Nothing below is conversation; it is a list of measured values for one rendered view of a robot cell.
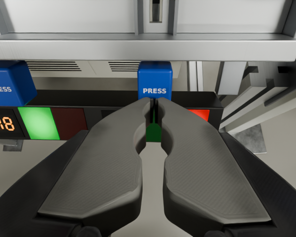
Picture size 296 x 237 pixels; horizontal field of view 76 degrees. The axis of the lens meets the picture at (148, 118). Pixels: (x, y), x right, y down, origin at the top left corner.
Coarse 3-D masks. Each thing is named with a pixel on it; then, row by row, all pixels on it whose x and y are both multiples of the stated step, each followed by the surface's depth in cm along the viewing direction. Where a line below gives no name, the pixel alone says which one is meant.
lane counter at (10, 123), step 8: (0, 112) 17; (8, 112) 17; (0, 120) 18; (8, 120) 18; (16, 120) 18; (0, 128) 18; (8, 128) 18; (16, 128) 18; (0, 136) 19; (8, 136) 19; (16, 136) 19; (24, 136) 19
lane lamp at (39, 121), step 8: (24, 112) 17; (32, 112) 17; (40, 112) 17; (48, 112) 17; (24, 120) 18; (32, 120) 18; (40, 120) 18; (48, 120) 17; (32, 128) 18; (40, 128) 18; (48, 128) 18; (32, 136) 19; (40, 136) 19; (48, 136) 18; (56, 136) 18
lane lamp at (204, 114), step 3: (192, 111) 16; (195, 111) 16; (198, 111) 16; (201, 111) 16; (204, 111) 16; (207, 111) 16; (198, 114) 17; (201, 114) 17; (204, 114) 16; (207, 114) 16; (201, 117) 17; (204, 117) 17; (207, 117) 17; (207, 120) 17
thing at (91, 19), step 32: (0, 0) 12; (32, 0) 12; (64, 0) 12; (96, 0) 11; (128, 0) 11; (192, 0) 11; (224, 0) 11; (256, 0) 11; (288, 0) 11; (0, 32) 12; (32, 32) 13; (64, 32) 12; (96, 32) 12; (128, 32) 12; (160, 32) 12; (192, 32) 12; (224, 32) 12; (256, 32) 12
